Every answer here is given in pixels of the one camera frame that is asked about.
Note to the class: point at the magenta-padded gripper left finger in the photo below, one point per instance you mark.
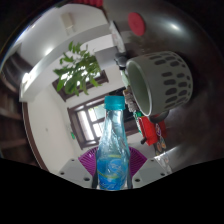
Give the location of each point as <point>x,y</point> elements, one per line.
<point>75,173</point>

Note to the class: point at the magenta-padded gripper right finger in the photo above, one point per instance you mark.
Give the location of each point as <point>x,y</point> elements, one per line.
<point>150,173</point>

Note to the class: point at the clear bottle with blue cap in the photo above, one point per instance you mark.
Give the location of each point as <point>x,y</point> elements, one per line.
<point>111,150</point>

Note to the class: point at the green exit sign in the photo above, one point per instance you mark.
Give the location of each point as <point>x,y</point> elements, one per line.
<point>72,135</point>

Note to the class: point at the black office chair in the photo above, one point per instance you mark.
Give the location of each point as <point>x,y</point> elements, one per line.
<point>117,92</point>

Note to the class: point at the grey patterned ceramic mug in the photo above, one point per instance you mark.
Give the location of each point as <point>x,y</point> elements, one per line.
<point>166,83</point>

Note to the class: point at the dark-framed window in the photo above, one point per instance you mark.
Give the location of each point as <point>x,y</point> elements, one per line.
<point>102,78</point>

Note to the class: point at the potted green plant white pot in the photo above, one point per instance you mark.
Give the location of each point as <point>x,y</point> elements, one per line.
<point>78,70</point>

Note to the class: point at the printed magazine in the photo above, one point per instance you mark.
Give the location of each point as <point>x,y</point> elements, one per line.
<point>117,36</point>

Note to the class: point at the flat round red coaster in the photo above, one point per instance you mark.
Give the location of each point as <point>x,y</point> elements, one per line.
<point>137,24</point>

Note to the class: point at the red carpeted staircase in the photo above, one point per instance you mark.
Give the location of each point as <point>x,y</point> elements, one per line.
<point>95,2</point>

